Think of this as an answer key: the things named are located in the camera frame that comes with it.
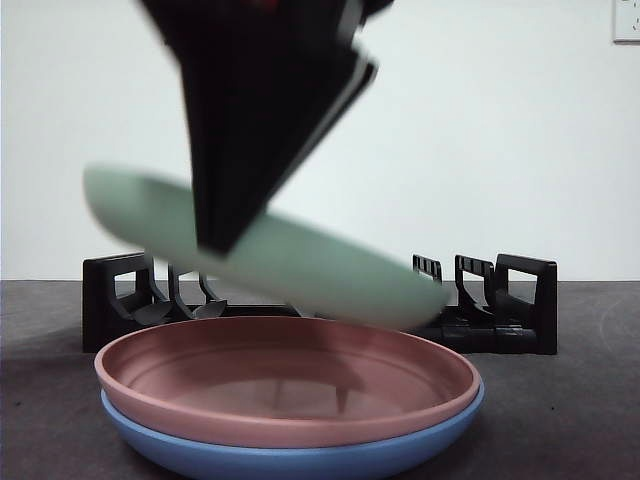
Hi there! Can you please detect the light green round plate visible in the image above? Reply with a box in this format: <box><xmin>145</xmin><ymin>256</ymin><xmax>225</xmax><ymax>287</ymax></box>
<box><xmin>82</xmin><ymin>162</ymin><xmax>450</xmax><ymax>331</ymax></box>

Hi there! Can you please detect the blue round plate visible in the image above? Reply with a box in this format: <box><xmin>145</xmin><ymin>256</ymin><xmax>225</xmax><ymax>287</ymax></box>
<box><xmin>99</xmin><ymin>384</ymin><xmax>486</xmax><ymax>480</ymax></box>

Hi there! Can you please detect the pink round plate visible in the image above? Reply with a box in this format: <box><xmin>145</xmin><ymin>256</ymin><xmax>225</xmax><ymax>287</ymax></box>
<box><xmin>93</xmin><ymin>315</ymin><xmax>483</xmax><ymax>449</ymax></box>

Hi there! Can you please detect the black plastic dish rack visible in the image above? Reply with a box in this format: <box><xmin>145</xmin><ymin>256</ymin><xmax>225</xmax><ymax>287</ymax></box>
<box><xmin>82</xmin><ymin>252</ymin><xmax>559</xmax><ymax>356</ymax></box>

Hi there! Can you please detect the white wall socket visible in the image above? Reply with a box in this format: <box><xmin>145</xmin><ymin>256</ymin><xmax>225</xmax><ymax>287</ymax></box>
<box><xmin>612</xmin><ymin>0</ymin><xmax>640</xmax><ymax>44</ymax></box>

